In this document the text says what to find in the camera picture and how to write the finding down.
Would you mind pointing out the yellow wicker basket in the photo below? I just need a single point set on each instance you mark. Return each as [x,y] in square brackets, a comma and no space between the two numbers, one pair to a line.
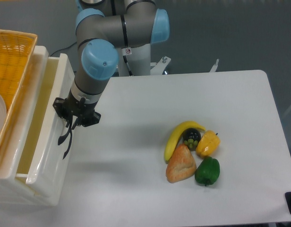
[16,49]

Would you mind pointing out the white table bracket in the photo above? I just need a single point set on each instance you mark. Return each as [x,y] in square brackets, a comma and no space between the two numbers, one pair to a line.
[214,67]

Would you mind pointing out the green bell pepper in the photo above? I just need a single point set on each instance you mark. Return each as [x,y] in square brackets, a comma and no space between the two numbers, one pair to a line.
[208,171]

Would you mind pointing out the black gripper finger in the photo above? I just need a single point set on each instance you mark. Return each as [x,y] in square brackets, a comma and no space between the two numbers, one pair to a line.
[86,120]
[62,111]

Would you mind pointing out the yellow bell pepper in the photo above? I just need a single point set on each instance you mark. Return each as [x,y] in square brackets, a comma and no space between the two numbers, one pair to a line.
[208,144]

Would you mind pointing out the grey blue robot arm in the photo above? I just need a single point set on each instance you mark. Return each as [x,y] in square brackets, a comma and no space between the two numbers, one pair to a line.
[111,36]

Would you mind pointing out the yellow banana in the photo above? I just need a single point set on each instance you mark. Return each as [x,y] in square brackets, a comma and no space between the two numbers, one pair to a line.
[176,135]

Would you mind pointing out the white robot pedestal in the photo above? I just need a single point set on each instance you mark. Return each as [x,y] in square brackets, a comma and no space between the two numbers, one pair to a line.
[137,62]

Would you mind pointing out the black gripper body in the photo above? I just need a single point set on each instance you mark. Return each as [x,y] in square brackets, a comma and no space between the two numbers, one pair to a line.
[73,107]

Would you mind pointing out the triangular bread loaf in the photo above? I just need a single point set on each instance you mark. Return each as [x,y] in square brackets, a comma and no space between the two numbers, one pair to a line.
[181,165]

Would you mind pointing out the white drawer cabinet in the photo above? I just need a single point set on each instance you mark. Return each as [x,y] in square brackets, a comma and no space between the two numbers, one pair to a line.
[13,189]

